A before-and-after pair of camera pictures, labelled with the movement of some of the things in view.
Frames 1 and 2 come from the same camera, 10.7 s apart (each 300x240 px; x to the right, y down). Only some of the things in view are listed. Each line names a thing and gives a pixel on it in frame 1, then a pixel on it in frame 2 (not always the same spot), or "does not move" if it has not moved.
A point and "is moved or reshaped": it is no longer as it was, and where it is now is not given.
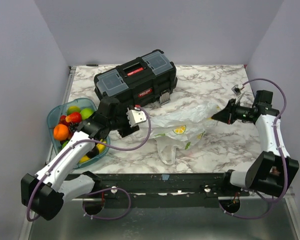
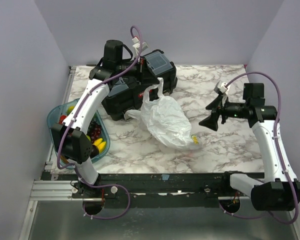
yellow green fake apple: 73,109 does not move
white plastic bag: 182,128 is moved or reshaped
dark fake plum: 93,153 does not move
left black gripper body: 122,125 -> 138,70
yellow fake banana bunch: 101,148 does not move
